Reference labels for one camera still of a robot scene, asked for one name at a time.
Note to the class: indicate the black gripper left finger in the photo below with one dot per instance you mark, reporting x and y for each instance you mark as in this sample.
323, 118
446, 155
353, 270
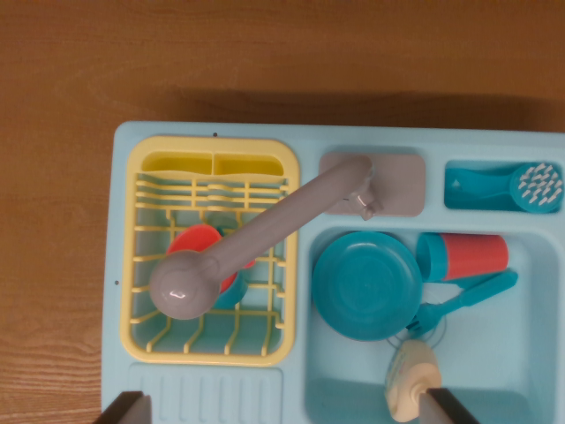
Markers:
128, 411

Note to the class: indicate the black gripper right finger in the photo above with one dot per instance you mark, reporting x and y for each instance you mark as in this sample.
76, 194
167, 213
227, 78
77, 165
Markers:
443, 411

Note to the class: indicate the cream detergent bottle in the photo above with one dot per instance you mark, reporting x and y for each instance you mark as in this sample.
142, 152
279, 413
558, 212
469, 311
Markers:
410, 366

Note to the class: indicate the light blue toy sink unit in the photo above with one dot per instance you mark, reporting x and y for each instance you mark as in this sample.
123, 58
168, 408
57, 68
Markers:
309, 141

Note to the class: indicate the teal plastic fork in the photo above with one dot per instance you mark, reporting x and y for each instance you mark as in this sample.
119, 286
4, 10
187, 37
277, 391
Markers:
481, 291

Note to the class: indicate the teal plastic plate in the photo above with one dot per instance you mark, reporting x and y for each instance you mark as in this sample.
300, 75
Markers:
366, 287

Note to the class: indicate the coral cup with teal band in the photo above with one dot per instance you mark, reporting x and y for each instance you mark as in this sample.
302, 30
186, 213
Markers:
472, 256

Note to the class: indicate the teal plastic cup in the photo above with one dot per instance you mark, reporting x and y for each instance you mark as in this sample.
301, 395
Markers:
234, 291

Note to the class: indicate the yellow plastic dish rack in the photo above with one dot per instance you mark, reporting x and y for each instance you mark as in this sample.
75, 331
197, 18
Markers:
128, 247

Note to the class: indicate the teal brush with white bristles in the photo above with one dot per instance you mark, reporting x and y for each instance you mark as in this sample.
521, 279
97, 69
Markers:
485, 187

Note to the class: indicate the grey toy faucet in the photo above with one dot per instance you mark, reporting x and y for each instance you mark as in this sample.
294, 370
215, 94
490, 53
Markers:
265, 221

